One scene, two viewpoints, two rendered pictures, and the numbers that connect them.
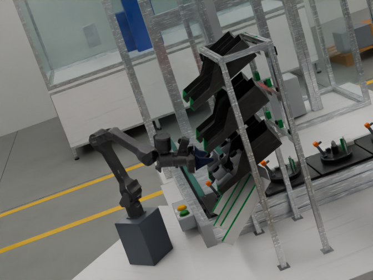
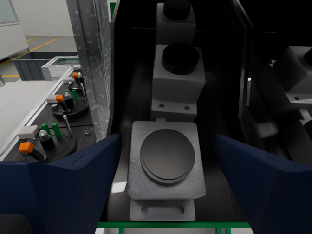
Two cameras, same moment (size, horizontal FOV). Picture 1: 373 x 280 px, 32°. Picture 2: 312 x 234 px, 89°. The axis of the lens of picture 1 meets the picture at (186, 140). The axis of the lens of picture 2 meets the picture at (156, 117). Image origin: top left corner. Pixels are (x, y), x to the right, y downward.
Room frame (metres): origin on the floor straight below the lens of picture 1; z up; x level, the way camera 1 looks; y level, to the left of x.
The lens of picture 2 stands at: (2.36, 0.01, 1.33)
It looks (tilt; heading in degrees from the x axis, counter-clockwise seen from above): 34 degrees down; 262
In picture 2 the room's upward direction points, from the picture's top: 3 degrees clockwise
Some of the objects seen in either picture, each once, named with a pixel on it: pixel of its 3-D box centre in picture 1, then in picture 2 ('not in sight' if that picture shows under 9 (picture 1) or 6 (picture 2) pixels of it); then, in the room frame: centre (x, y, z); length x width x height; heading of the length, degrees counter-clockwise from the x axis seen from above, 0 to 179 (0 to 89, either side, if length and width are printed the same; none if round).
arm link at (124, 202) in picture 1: (130, 195); not in sight; (2.52, 0.29, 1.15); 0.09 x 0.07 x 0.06; 141
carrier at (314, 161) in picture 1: (334, 148); (68, 100); (2.65, -0.61, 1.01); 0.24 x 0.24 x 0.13; 5
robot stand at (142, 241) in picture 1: (144, 235); not in sight; (2.52, 0.30, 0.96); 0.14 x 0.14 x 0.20; 50
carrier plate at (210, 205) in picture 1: (231, 198); not in sight; (2.60, -0.11, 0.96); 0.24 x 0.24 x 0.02; 5
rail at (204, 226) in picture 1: (190, 198); not in sight; (2.87, 0.07, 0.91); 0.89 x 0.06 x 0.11; 5
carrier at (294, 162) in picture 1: (282, 167); (46, 140); (2.63, -0.36, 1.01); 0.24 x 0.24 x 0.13; 5
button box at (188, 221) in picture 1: (184, 214); not in sight; (2.67, 0.12, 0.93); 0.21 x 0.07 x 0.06; 5
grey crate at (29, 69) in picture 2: not in sight; (53, 65); (3.39, -2.10, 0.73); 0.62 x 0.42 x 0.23; 5
